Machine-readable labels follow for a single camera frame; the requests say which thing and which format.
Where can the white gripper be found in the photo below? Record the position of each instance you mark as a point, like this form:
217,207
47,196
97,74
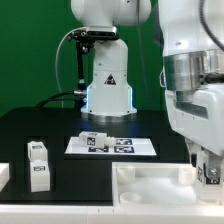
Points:
203,123

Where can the white square tabletop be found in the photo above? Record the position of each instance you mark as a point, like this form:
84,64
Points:
157,184

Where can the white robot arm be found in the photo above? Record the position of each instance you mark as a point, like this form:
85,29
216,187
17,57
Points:
193,68

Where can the white tag sheet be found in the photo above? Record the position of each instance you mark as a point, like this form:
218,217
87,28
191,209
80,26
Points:
123,146

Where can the white front fence bar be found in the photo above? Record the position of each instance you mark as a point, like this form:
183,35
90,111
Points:
145,214

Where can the white left fence block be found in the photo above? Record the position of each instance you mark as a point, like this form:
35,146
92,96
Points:
4,175

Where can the black camera on stand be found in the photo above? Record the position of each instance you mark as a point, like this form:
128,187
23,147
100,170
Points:
85,38

